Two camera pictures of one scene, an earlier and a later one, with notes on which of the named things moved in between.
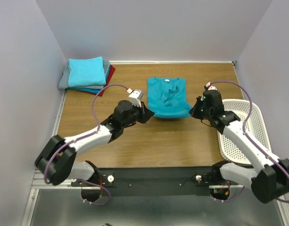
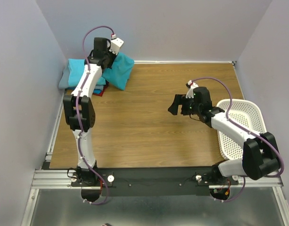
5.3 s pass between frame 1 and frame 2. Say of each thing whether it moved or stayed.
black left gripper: moved
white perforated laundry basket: stayed
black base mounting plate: stayed
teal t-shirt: moved
